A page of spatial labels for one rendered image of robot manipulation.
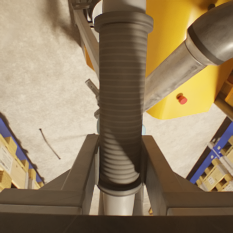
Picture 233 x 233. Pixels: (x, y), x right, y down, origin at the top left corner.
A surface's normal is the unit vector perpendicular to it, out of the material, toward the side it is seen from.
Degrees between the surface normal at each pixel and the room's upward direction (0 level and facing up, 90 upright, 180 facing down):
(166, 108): 14
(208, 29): 67
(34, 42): 0
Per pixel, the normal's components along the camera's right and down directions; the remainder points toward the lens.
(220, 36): -0.40, 0.37
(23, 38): 0.27, 0.67
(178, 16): -0.49, 0.59
